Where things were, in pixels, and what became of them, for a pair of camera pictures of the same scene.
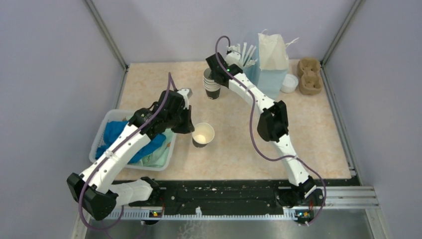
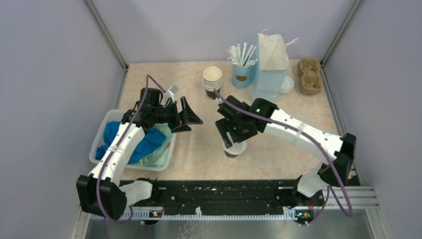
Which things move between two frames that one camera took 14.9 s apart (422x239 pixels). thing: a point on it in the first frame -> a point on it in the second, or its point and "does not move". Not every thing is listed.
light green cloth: (158, 158) does not move
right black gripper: (228, 64) -> (224, 126)
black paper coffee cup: (203, 134) -> (236, 148)
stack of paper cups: (212, 87) does not move
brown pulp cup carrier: (311, 81) does not move
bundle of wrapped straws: (246, 61) does not move
